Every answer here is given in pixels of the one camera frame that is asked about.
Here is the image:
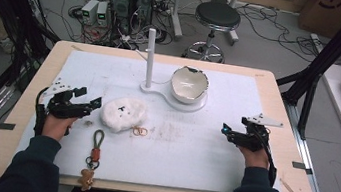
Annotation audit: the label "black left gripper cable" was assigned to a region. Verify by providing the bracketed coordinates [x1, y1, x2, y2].
[30, 84, 53, 139]

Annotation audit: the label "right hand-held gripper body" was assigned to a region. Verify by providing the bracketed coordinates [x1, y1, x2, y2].
[227, 109, 286, 157]

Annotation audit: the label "thin wooden stick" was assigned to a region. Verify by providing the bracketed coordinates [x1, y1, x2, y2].
[277, 177, 306, 192]

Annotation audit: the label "black tape strip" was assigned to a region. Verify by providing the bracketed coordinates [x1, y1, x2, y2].
[290, 161, 314, 176]
[0, 121, 17, 133]

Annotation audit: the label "orange rubber bands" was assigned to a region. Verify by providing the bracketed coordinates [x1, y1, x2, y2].
[131, 124, 150, 138]

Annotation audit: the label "black round stool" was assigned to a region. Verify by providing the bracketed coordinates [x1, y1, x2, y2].
[181, 0, 244, 67]

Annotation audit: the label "wooden table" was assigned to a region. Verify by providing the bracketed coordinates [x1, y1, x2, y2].
[0, 31, 335, 192]

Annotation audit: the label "white stand with pole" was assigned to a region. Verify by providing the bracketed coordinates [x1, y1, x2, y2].
[136, 27, 217, 116]

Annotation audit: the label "white shell-shaped bowl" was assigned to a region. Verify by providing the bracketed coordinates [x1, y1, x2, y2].
[167, 63, 213, 108]

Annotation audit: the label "white fluffy plush pouch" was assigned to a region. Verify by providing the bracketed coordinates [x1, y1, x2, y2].
[97, 94, 152, 138]

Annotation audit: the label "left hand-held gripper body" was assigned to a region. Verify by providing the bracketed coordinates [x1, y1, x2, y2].
[43, 75, 98, 124]

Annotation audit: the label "black computer tower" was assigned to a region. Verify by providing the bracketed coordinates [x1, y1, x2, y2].
[129, 0, 156, 34]
[104, 0, 136, 37]

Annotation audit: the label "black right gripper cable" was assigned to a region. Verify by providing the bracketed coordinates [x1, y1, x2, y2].
[245, 125, 285, 189]

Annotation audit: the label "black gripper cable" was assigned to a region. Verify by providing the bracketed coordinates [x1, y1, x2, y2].
[245, 125, 285, 189]
[30, 84, 53, 139]

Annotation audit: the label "person's right hand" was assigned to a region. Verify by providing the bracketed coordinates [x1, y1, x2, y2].
[234, 144, 272, 172]

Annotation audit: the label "grey power supply unit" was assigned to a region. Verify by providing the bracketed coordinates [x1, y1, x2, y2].
[94, 0, 111, 28]
[79, 0, 101, 27]

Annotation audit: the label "person's left hand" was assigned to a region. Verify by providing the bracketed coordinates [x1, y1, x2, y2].
[40, 111, 79, 145]

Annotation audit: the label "white foam mat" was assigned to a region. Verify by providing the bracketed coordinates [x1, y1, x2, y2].
[12, 43, 297, 192]

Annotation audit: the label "green cord bear keychain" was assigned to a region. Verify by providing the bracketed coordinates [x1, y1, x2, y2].
[76, 126, 107, 192]

